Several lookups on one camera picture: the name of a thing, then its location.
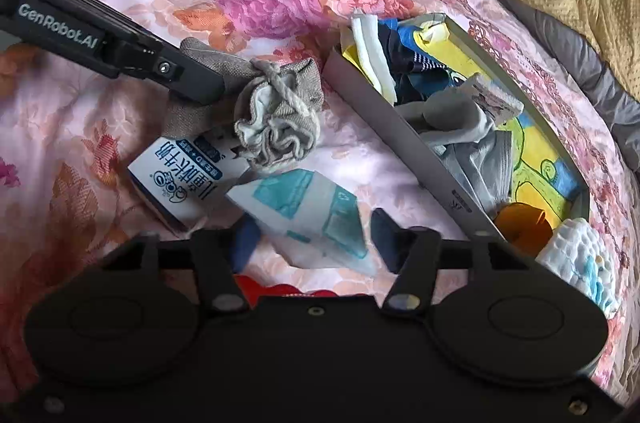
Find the white blue milk carton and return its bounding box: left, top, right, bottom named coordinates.
left=127, top=128, right=251, bottom=236

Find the white teal tissue packet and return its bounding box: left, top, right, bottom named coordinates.
left=225, top=168, right=377, bottom=278

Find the small printed tissue pack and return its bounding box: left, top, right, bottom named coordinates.
left=459, top=72, right=524, bottom=125

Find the white folded cloth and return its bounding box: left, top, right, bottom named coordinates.
left=345, top=14, right=402, bottom=105

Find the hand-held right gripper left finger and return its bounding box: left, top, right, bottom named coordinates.
left=102, top=215, right=261, bottom=314

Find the orange cloth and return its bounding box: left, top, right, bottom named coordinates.
left=494, top=202, right=555, bottom=254

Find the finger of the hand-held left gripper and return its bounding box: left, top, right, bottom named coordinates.
left=150, top=50, right=226, bottom=105

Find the grey cloth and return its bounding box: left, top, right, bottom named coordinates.
left=405, top=96, right=513, bottom=210

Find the grey box with cartoon drawing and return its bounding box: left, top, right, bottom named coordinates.
left=322, top=13, right=592, bottom=254

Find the red printed packet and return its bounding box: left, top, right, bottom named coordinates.
left=235, top=275, right=302, bottom=300

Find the grey drawstring pouch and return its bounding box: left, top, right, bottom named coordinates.
left=167, top=36, right=323, bottom=174

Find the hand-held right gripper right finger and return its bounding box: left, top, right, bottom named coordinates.
left=372, top=208, right=536, bottom=319

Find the pastel striped fluffy sock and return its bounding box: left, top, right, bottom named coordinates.
left=537, top=218, right=620, bottom=315

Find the navy striped cloth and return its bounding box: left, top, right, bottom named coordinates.
left=377, top=18, right=453, bottom=105

